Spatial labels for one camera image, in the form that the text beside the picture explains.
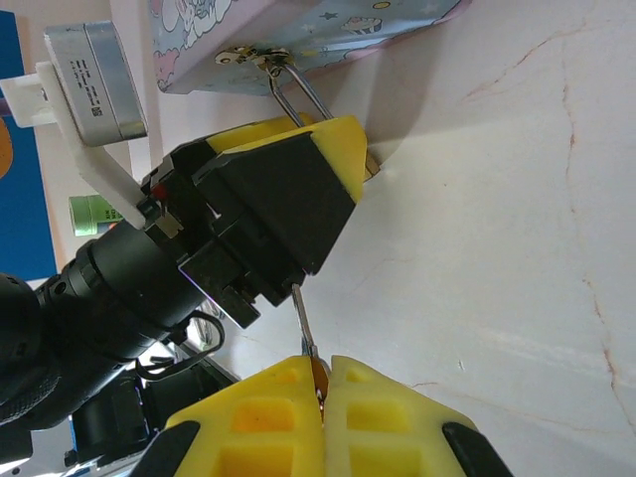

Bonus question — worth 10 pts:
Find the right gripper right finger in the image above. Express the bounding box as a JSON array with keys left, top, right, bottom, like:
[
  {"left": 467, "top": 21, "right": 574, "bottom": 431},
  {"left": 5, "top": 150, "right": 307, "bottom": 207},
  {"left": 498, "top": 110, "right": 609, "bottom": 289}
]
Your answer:
[{"left": 322, "top": 353, "right": 516, "bottom": 477}]

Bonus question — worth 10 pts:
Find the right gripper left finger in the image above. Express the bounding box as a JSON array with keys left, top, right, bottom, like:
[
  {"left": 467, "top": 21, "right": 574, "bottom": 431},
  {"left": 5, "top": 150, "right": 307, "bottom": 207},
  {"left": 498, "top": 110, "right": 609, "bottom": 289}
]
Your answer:
[{"left": 141, "top": 353, "right": 327, "bottom": 477}]

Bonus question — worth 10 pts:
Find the small brass padlock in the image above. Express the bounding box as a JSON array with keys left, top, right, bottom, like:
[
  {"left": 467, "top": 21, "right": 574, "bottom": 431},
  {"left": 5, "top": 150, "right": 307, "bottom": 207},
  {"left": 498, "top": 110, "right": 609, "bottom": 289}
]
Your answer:
[{"left": 267, "top": 61, "right": 385, "bottom": 184}]

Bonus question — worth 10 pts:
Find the small metal key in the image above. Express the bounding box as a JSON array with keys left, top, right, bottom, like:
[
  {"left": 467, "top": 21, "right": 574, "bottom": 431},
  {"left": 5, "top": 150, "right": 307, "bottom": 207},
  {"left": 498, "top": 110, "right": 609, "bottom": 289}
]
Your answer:
[{"left": 290, "top": 282, "right": 333, "bottom": 429}]

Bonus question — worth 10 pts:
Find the cartoon print tin box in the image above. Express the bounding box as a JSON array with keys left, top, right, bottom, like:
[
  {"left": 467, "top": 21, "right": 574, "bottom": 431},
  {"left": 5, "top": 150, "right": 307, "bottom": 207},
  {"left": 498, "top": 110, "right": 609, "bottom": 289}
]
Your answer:
[{"left": 147, "top": 0, "right": 471, "bottom": 96}]

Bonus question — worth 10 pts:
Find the green cylindrical container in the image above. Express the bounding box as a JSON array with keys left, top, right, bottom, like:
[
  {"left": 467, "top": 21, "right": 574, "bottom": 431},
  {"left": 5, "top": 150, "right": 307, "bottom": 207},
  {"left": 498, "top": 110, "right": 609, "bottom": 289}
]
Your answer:
[{"left": 68, "top": 194, "right": 123, "bottom": 238}]

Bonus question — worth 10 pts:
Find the thin black cable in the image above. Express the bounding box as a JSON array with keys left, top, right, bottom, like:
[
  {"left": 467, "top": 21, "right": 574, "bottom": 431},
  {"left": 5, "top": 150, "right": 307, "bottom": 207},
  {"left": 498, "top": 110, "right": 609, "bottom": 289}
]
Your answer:
[{"left": 134, "top": 311, "right": 226, "bottom": 383}]

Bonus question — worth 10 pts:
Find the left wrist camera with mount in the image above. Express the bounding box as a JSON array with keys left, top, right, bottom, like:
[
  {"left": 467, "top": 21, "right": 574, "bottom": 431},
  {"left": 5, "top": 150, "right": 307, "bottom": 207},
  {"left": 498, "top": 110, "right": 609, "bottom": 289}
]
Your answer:
[{"left": 0, "top": 19, "right": 151, "bottom": 231}]

